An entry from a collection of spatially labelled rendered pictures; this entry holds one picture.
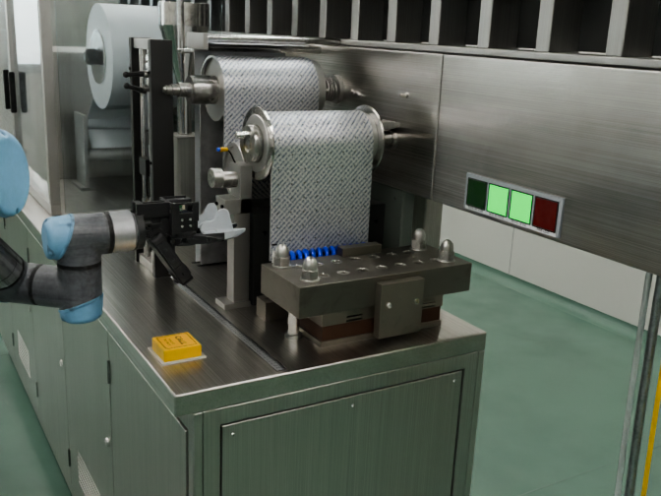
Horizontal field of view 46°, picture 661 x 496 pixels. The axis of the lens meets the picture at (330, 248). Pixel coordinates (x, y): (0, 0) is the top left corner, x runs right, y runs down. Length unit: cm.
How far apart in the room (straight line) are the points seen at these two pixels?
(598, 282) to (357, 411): 310
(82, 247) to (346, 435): 59
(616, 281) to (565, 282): 36
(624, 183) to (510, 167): 25
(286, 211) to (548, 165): 52
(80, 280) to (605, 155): 90
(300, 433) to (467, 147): 63
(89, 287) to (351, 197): 57
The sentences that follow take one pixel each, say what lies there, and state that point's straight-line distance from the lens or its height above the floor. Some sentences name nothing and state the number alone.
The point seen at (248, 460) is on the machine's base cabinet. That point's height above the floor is 75.
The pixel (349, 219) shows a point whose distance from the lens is 165.
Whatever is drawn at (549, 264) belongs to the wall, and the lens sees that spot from 469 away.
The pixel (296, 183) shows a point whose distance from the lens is 156.
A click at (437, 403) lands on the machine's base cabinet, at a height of 76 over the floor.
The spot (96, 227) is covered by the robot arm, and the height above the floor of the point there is 113.
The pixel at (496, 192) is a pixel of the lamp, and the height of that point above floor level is 120.
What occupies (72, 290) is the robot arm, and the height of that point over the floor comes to 102.
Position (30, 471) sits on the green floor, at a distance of 290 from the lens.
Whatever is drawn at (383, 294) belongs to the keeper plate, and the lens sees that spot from 147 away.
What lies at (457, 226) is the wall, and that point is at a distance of 527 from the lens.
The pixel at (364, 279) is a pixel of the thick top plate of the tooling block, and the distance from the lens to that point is 146.
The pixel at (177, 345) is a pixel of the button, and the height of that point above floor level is 92.
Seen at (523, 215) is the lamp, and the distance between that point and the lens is 143.
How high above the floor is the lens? 148
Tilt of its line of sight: 16 degrees down
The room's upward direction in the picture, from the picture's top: 2 degrees clockwise
